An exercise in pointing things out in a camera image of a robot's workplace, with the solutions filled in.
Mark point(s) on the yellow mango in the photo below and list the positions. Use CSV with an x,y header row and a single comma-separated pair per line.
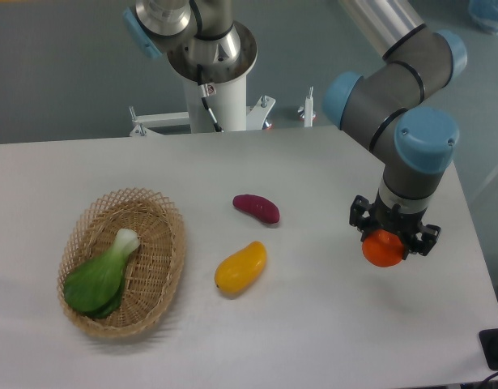
x,y
238,271

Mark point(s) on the woven wicker basket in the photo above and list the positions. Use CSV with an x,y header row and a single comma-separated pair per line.
x,y
153,269

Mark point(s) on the green bok choy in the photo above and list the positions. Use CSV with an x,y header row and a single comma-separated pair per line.
x,y
95,287

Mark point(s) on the blue plastic object top right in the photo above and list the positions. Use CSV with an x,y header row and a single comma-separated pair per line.
x,y
484,13

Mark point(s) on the black device at table edge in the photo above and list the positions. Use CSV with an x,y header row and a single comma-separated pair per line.
x,y
489,343

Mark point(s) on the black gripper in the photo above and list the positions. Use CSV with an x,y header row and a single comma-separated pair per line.
x,y
398,217

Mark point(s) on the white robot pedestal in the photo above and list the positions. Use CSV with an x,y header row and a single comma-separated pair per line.
x,y
214,77

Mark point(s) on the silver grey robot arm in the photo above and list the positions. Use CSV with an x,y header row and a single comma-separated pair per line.
x,y
384,113

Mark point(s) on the orange fruit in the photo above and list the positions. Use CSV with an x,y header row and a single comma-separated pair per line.
x,y
383,249

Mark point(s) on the purple sweet potato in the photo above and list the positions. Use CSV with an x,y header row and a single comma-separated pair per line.
x,y
257,206

